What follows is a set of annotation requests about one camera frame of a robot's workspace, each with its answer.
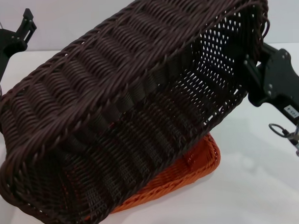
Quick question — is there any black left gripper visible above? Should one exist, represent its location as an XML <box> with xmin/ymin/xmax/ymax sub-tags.
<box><xmin>0</xmin><ymin>5</ymin><xmax>40</xmax><ymax>84</ymax></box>

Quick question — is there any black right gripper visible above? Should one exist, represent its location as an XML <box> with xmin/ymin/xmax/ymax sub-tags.
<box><xmin>243</xmin><ymin>41</ymin><xmax>299</xmax><ymax>129</ymax></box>

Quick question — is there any dark brown woven basket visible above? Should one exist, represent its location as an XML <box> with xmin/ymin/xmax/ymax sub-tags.
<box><xmin>0</xmin><ymin>0</ymin><xmax>277</xmax><ymax>224</ymax></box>

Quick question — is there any orange woven basket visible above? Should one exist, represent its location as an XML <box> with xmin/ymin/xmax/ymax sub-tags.
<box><xmin>107</xmin><ymin>133</ymin><xmax>223</xmax><ymax>215</ymax></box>

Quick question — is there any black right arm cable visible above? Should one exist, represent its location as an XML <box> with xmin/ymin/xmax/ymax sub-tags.
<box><xmin>268</xmin><ymin>122</ymin><xmax>293</xmax><ymax>138</ymax></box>

